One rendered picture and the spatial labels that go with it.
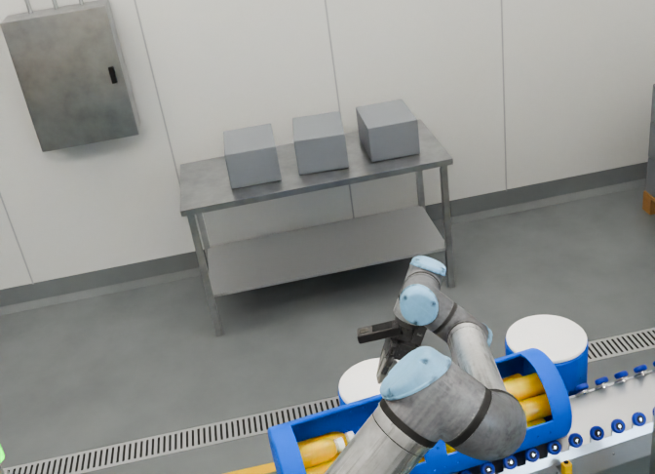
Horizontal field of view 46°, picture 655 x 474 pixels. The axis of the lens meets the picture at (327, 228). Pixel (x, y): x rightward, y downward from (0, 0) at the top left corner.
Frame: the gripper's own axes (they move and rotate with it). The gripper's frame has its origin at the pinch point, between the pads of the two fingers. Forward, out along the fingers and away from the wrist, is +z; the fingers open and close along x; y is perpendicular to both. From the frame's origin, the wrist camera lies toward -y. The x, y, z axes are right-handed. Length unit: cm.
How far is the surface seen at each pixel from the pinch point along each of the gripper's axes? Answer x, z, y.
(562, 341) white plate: 58, 4, 74
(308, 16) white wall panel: 329, -42, -34
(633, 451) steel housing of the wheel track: 22, 17, 93
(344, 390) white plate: 46, 36, 3
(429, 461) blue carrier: 1.7, 23.8, 23.4
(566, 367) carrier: 48, 8, 74
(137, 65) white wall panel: 314, 15, -129
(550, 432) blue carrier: 12, 12, 59
